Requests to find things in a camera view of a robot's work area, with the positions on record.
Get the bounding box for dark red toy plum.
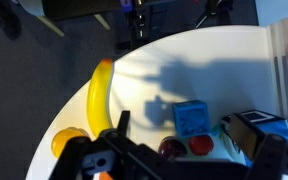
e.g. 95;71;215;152
157;137;188;161

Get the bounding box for yellow toy banana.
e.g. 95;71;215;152
86;58;115;138

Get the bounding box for white bowl with teal pattern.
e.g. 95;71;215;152
157;123;249;167

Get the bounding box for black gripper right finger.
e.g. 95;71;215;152
228;112;269;161

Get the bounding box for blue plastic cube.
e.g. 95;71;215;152
171;99;212;139

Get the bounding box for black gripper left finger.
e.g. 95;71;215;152
116;110;131;138

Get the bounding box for light wooden leg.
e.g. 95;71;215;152
36;14;66;38
93;13;112;31

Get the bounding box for orange toy bell pepper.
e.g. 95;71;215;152
50;126;90;159

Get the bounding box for black bench top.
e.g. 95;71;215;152
41;0;122;22

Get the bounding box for red toy tomato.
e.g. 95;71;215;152
188;134;215;157

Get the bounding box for blue clamp with orange handle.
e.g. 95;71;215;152
118;0;153;49

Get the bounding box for blue box with black-white tag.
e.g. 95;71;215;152
221;109;288;168

